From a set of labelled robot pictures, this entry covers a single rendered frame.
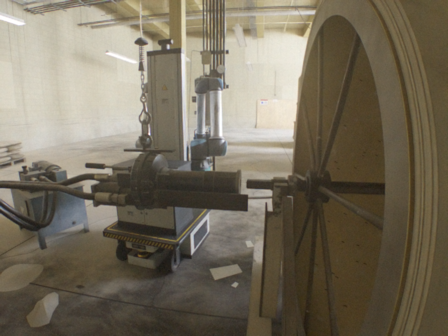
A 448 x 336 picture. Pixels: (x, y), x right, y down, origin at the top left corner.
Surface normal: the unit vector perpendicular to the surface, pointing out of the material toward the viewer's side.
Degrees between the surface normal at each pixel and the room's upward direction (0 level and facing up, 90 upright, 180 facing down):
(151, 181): 85
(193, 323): 0
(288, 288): 35
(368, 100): 122
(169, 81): 90
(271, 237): 90
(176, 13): 90
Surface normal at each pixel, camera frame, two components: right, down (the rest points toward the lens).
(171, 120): -0.27, 0.22
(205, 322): 0.00, -0.97
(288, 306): -0.09, -0.66
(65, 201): 0.83, 0.13
